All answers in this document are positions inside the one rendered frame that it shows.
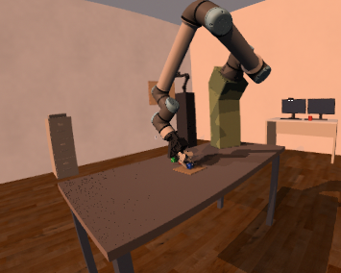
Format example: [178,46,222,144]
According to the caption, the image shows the blue die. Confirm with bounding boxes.
[186,162,193,169]

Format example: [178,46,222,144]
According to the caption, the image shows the orange flat mat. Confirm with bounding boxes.
[173,164,206,175]

